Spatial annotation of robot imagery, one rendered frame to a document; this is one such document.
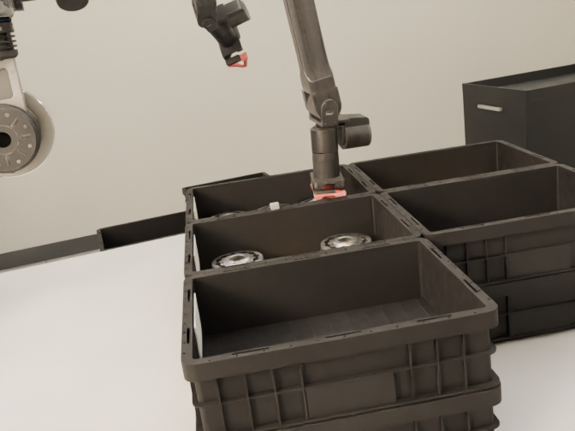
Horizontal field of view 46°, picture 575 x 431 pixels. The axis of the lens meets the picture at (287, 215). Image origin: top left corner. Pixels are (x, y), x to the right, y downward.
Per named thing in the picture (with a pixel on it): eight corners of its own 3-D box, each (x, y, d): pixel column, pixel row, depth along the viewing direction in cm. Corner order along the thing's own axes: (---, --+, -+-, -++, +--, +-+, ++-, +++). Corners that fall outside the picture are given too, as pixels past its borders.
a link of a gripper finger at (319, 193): (344, 215, 152) (341, 174, 149) (348, 225, 145) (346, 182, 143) (313, 219, 152) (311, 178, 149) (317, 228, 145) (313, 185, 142)
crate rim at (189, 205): (186, 234, 139) (185, 223, 138) (187, 197, 167) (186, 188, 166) (378, 203, 142) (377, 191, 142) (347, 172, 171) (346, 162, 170)
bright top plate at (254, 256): (210, 275, 129) (209, 272, 129) (214, 256, 139) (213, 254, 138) (263, 268, 129) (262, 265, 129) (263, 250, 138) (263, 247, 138)
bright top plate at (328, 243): (322, 256, 131) (322, 253, 131) (319, 239, 141) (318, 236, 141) (374, 249, 131) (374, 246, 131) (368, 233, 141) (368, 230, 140)
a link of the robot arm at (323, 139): (305, 123, 146) (315, 126, 141) (335, 119, 148) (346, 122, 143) (308, 155, 148) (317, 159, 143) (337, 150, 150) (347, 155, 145)
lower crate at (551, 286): (434, 359, 120) (429, 297, 116) (387, 293, 148) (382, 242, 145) (648, 320, 123) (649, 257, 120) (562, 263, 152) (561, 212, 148)
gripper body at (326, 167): (339, 177, 153) (337, 144, 151) (345, 188, 143) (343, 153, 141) (310, 180, 153) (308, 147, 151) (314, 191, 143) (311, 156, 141)
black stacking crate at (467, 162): (383, 245, 145) (378, 194, 142) (352, 209, 173) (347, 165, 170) (560, 216, 149) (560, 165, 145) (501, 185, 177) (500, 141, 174)
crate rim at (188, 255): (186, 290, 110) (183, 276, 109) (186, 234, 139) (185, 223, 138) (425, 249, 114) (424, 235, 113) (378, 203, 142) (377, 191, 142)
